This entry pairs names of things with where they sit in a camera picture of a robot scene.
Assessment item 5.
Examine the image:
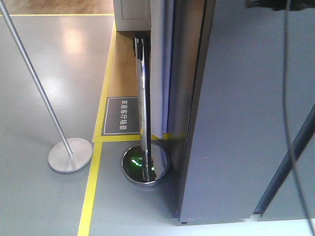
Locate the matte silver pole stand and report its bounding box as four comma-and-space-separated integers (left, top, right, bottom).
0, 1, 93, 174

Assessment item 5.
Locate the chrome stanchion post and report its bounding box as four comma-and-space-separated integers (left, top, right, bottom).
122, 31, 171, 186

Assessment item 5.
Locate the open white fridge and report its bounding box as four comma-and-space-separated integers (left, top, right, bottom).
168, 0, 315, 224

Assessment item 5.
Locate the black hanging cable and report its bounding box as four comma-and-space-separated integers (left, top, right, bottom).
282, 0, 315, 236

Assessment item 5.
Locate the grey floor sign sticker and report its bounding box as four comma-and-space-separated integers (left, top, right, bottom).
101, 97, 140, 136

